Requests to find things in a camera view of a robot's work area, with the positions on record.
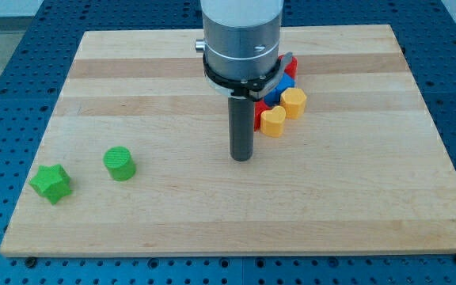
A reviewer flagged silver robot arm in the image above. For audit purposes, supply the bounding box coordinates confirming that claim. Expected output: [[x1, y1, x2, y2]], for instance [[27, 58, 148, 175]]
[[196, 0, 292, 101]]

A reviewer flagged red block behind arm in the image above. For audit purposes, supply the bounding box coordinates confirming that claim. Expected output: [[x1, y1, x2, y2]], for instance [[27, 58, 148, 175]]
[[284, 56, 298, 80]]

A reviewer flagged green star block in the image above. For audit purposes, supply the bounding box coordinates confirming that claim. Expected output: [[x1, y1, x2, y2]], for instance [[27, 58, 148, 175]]
[[28, 164, 72, 205]]

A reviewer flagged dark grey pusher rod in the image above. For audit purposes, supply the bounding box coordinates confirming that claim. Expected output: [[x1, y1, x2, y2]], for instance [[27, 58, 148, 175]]
[[228, 98, 255, 162]]

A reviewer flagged yellow heart block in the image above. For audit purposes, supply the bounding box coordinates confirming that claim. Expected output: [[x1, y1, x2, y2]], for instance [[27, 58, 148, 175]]
[[260, 106, 287, 138]]

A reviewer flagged red block near rod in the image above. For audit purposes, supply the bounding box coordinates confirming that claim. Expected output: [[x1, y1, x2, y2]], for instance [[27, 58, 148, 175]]
[[253, 100, 270, 131]]

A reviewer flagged blue block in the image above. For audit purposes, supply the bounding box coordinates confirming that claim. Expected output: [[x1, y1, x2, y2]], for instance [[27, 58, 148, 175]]
[[264, 74, 295, 107]]

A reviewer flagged yellow hexagon block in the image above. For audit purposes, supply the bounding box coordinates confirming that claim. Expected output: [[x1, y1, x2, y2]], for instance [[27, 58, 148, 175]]
[[279, 88, 307, 120]]

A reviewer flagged green cylinder block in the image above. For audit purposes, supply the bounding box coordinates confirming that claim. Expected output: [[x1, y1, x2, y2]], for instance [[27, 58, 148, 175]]
[[103, 146, 136, 181]]

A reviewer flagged wooden board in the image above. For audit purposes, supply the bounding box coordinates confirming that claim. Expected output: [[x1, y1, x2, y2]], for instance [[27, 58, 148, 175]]
[[0, 25, 456, 258]]

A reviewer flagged blue perforated table plate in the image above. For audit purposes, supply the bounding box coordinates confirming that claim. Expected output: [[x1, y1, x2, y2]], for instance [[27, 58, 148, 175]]
[[0, 0, 456, 284]]

